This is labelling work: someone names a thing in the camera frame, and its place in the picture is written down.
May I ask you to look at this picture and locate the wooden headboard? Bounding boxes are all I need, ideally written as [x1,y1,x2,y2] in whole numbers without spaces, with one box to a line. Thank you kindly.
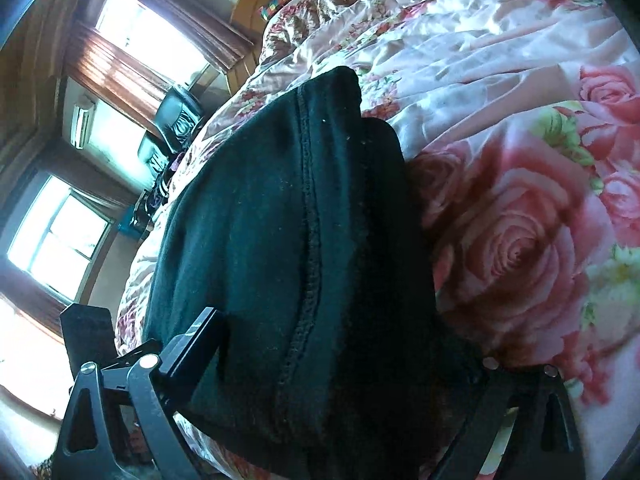
[227,0,431,98]

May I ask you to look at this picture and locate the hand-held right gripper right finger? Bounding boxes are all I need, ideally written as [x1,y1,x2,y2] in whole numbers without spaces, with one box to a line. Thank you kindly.
[430,358,587,480]

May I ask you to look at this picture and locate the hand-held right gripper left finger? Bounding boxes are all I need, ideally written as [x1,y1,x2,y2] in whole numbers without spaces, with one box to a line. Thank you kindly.
[52,306,224,480]

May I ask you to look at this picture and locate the white air conditioner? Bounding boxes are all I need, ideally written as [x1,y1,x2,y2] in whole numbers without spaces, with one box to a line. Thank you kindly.
[69,102,97,150]

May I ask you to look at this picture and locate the pink floral blanket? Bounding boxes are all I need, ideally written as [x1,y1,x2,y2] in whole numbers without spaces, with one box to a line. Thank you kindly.
[30,0,640,480]

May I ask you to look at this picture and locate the small bright window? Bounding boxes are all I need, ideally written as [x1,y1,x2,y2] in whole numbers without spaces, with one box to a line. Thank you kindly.
[7,175,112,290]

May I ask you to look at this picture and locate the blue box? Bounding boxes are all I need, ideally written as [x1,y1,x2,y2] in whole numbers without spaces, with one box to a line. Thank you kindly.
[119,205,146,233]

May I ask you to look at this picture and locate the purple clothes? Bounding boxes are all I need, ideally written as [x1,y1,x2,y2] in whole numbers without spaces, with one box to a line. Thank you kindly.
[142,172,173,213]

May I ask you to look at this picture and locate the black pants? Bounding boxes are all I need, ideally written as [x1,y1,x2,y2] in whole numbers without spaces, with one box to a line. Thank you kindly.
[142,66,496,480]

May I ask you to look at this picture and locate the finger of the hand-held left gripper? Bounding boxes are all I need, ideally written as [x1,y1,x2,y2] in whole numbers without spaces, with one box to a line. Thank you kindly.
[59,303,118,364]

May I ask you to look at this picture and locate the large bright window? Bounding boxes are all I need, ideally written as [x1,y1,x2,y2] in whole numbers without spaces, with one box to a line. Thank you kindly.
[94,0,211,80]

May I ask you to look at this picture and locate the brown curtain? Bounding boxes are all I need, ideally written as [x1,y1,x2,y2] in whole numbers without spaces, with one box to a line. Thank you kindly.
[125,0,257,73]
[65,25,173,128]

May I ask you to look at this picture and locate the black leather chair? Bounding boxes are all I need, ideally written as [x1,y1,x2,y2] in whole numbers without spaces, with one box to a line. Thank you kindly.
[137,85,206,162]

